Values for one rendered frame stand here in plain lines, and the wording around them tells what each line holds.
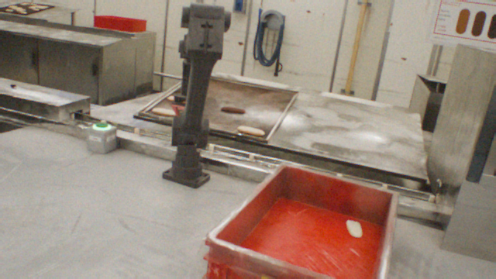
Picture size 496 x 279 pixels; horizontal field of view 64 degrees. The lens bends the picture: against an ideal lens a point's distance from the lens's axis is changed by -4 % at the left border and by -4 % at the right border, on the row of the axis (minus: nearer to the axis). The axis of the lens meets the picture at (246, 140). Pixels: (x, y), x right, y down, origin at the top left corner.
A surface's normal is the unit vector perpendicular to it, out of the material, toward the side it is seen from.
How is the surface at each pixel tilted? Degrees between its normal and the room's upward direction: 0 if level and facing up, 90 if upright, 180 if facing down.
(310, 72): 90
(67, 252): 0
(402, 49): 90
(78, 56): 90
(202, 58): 129
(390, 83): 90
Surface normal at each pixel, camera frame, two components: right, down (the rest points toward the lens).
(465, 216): -0.29, 0.27
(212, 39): 0.21, -0.16
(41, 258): 0.13, -0.94
